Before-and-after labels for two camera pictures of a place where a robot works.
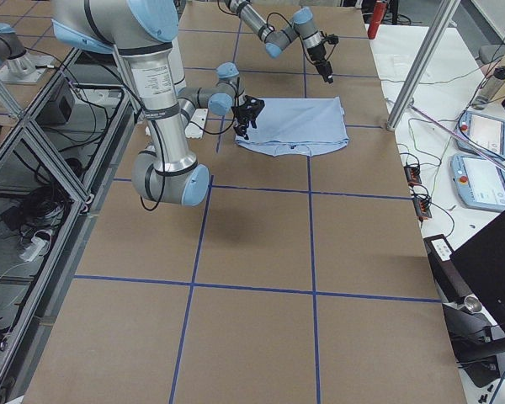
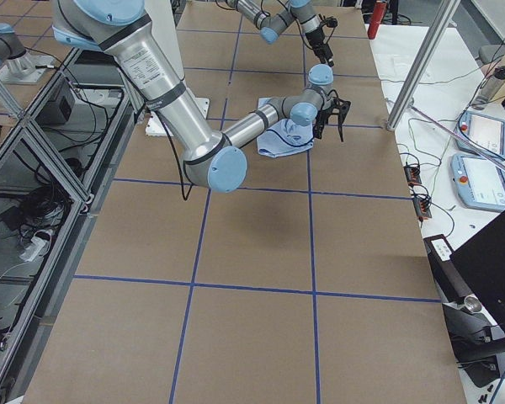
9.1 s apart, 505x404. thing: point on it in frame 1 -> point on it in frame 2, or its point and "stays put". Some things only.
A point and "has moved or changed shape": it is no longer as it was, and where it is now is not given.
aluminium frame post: x=444 y=13 stays put
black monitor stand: x=478 y=342 stays put
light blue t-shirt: x=297 y=126 has moved or changed shape
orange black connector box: x=412 y=173 stays put
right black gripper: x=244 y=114 -> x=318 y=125
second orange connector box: x=422 y=206 stays put
